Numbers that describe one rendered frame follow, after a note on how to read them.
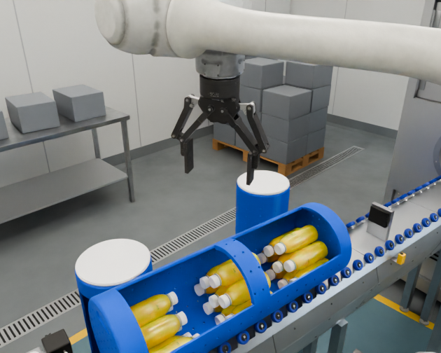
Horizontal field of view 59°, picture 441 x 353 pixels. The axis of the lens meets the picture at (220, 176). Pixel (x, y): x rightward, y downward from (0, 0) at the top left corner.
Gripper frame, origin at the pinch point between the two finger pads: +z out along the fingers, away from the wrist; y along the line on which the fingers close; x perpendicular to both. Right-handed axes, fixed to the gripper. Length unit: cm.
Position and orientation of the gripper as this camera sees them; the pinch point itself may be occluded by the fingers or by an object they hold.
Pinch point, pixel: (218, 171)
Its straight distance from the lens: 81.7
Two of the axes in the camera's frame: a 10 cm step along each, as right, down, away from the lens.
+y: 9.4, 1.8, -3.0
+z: -0.1, 8.8, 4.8
